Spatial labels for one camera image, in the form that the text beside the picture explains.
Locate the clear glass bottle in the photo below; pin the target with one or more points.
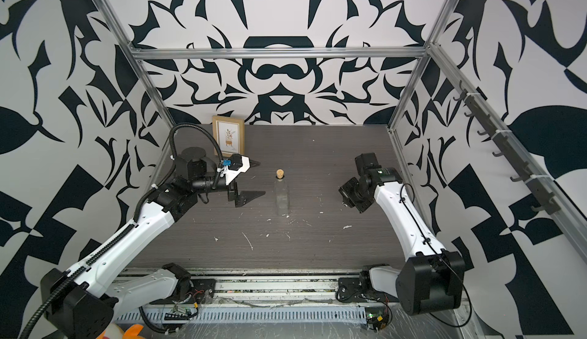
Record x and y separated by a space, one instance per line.
282 197

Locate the wooden picture frame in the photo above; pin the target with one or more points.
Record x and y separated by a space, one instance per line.
229 133

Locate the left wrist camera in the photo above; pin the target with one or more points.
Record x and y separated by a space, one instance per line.
233 166

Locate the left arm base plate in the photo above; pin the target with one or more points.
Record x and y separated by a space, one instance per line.
201 291

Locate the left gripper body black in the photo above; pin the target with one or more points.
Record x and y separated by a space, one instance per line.
231 190

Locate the orange plush toy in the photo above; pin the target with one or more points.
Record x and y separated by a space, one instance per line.
113 331

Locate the left circuit board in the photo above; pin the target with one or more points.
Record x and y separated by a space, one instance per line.
181 314

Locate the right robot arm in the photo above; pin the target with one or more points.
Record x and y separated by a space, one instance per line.
432 278

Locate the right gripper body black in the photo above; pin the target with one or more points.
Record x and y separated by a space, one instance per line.
351 192

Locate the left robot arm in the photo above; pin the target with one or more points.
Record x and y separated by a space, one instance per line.
82 301

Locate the white slotted cable duct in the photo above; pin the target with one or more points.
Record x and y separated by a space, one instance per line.
272 315

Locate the circuit board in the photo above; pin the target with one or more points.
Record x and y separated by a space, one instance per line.
181 314
378 321

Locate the aluminium mounting rail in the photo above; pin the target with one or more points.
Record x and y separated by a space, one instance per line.
264 287

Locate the black wall hook rack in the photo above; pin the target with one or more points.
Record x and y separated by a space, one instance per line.
510 148

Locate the right circuit board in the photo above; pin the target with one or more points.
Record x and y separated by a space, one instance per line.
378 321

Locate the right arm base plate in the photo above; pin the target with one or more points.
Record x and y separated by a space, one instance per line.
354 290

